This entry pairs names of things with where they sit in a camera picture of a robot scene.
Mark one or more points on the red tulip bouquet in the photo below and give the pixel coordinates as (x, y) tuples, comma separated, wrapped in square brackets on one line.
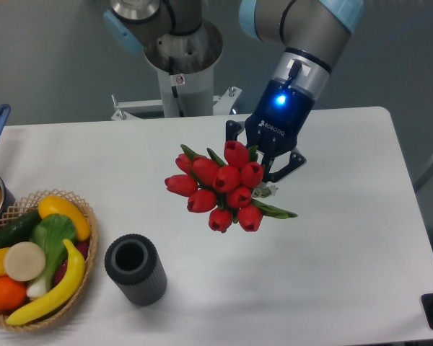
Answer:
[(229, 188)]

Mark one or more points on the woven wicker basket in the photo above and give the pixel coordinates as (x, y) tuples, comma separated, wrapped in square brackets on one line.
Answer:
[(26, 205)]

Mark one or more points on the green bok choy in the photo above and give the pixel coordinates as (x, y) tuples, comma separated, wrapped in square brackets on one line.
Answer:
[(49, 235)]

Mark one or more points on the dark grey ribbed vase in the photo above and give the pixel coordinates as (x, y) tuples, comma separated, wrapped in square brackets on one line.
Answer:
[(133, 264)]

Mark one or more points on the green cucumber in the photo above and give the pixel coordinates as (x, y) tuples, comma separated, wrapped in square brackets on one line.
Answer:
[(19, 229)]

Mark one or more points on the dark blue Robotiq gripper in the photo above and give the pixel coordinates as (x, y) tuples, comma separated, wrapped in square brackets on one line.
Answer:
[(273, 128)]

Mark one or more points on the yellow banana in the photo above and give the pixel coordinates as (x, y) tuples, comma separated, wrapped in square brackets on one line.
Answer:
[(58, 295)]

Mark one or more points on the purple red vegetable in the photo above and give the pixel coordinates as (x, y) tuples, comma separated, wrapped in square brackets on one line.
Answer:
[(83, 248)]

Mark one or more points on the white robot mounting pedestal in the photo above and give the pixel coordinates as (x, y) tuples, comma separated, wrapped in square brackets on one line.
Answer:
[(183, 49)]

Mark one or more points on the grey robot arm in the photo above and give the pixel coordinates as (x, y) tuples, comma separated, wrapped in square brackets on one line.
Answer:
[(313, 33)]

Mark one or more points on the orange fruit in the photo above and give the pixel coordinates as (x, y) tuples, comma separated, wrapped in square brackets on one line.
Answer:
[(12, 294)]

